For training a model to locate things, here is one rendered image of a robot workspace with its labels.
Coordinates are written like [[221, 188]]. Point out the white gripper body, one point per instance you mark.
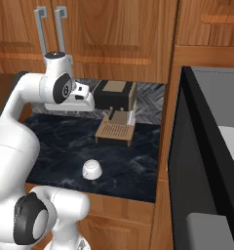
[[85, 103]]

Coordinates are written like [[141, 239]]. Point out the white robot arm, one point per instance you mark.
[[15, 146]]

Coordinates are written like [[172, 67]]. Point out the white mug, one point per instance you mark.
[[91, 170]]

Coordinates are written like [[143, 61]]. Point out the black microwave door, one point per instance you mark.
[[190, 169]]

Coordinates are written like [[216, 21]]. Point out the black microwave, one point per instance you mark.
[[219, 94]]

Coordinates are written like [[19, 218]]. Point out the white microwave turntable plate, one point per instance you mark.
[[233, 146]]

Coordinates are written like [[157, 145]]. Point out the black and tan coffee machine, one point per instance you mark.
[[114, 94]]

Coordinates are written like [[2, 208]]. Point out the wooden drawer front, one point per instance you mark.
[[128, 208]]

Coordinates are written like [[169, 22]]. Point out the wooden base cupboard door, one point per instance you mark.
[[119, 236]]

